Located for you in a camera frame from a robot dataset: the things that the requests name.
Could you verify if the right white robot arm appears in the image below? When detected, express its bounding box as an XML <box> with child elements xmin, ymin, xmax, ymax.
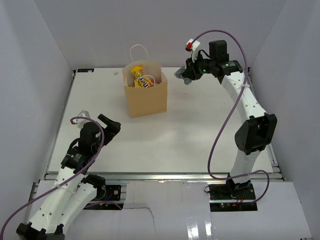
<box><xmin>179</xmin><ymin>39</ymin><xmax>278</xmax><ymax>200</ymax></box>

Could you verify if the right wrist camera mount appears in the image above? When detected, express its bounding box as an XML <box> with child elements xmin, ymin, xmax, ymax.
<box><xmin>185</xmin><ymin>38</ymin><xmax>201</xmax><ymax>62</ymax></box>

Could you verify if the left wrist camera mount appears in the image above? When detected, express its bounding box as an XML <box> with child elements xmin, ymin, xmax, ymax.
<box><xmin>70</xmin><ymin>110</ymin><xmax>90</xmax><ymax>130</ymax></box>

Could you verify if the brown paper bag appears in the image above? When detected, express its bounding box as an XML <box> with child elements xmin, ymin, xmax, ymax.
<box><xmin>122</xmin><ymin>52</ymin><xmax>168</xmax><ymax>118</ymax></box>

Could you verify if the aluminium table frame rail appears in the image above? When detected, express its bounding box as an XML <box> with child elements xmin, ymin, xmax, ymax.
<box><xmin>44</xmin><ymin>172</ymin><xmax>283</xmax><ymax>181</ymax></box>

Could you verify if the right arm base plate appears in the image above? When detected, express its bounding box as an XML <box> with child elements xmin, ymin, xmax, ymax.
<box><xmin>204</xmin><ymin>184</ymin><xmax>258</xmax><ymax>213</ymax></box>

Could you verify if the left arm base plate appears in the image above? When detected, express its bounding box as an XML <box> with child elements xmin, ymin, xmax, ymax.
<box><xmin>94</xmin><ymin>185</ymin><xmax>122</xmax><ymax>201</ymax></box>

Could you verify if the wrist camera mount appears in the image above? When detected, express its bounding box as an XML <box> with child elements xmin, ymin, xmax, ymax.
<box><xmin>70</xmin><ymin>110</ymin><xmax>90</xmax><ymax>130</ymax></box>
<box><xmin>185</xmin><ymin>38</ymin><xmax>201</xmax><ymax>62</ymax></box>

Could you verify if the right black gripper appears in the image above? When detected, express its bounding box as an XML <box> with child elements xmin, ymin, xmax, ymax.
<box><xmin>183</xmin><ymin>52</ymin><xmax>216</xmax><ymax>81</ymax></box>

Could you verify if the silver foil snack packet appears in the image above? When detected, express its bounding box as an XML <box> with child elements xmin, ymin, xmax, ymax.
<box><xmin>174</xmin><ymin>67</ymin><xmax>192</xmax><ymax>85</ymax></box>

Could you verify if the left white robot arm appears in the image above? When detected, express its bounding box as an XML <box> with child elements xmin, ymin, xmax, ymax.
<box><xmin>16</xmin><ymin>113</ymin><xmax>121</xmax><ymax>240</ymax></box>

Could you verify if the yellow M&M's packet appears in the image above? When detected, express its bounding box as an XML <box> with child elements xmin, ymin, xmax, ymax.
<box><xmin>131</xmin><ymin>65</ymin><xmax>156</xmax><ymax>88</ymax></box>

